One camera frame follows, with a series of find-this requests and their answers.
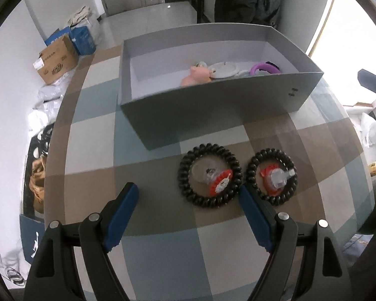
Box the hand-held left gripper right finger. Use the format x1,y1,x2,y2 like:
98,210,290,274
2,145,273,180
239,184,353,301

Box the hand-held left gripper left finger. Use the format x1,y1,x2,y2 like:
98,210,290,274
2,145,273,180
23,182,139,301

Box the red white charm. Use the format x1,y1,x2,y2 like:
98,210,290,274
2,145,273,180
258,165,297,196
191,160,233,196

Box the black spiral bracelet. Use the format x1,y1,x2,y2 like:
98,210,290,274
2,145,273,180
245,149,298,206
178,143,242,209

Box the grey cardboard box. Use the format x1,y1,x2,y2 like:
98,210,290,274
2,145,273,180
117,23,324,151

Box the purple ring bracelet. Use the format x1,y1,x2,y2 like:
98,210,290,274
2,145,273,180
249,61,281,76

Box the white ring bracelet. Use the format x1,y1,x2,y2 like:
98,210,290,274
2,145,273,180
207,62,240,79

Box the blue ring pig toy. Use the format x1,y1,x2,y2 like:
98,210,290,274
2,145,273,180
180,64,212,87

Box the checked tablecloth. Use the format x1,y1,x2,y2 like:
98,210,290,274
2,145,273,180
44,45,375,301

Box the brown paper bag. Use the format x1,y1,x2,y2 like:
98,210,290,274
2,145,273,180
29,155,47,214

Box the blue bag with white print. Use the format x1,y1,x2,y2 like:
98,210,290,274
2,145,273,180
19,215,46,262

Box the black and white bundle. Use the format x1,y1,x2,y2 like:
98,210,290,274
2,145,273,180
27,122,55,164

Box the white plastic bags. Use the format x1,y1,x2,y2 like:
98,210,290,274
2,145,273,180
28,72,74,135

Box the brown cardboard box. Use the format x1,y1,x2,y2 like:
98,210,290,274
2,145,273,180
33,35,79,85

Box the blue cardboard box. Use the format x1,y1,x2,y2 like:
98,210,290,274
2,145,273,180
70,27,98,55

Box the dark blue chair part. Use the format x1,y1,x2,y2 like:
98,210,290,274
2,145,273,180
357,69,376,99

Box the blue shopping bag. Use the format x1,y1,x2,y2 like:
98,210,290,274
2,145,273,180
45,28,72,46

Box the white tote bag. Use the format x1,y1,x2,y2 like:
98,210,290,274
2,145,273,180
67,5,96,27

